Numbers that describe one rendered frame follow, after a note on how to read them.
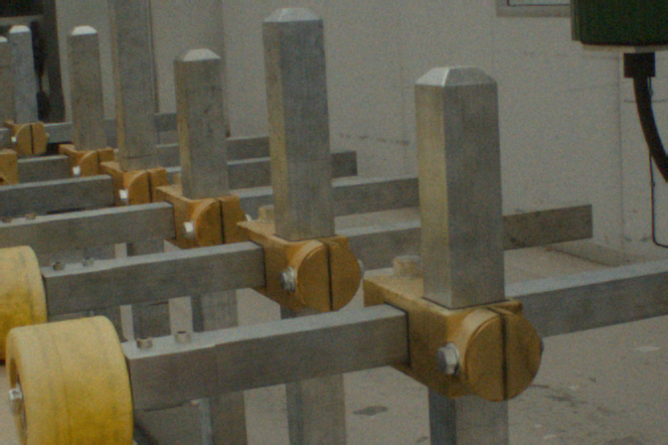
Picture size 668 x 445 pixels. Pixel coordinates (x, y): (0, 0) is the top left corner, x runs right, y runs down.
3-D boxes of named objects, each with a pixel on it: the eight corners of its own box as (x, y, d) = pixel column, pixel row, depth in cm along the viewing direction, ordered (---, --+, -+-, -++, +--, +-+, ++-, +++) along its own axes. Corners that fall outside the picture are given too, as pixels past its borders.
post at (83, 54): (122, 387, 174) (91, 25, 166) (128, 394, 171) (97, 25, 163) (96, 391, 173) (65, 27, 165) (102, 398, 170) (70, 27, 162)
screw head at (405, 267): (415, 270, 84) (414, 252, 83) (429, 276, 82) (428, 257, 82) (385, 275, 83) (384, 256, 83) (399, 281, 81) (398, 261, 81)
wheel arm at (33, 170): (276, 154, 183) (274, 132, 182) (283, 156, 180) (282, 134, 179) (13, 183, 169) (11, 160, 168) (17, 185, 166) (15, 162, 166)
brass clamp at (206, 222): (212, 230, 131) (208, 180, 130) (256, 252, 119) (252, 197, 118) (152, 237, 129) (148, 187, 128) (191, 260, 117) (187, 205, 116)
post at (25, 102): (52, 311, 220) (27, 25, 212) (56, 315, 217) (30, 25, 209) (32, 314, 219) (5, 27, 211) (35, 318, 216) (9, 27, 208)
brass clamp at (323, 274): (303, 274, 109) (299, 214, 108) (371, 306, 96) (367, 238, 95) (232, 284, 106) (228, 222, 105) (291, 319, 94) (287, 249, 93)
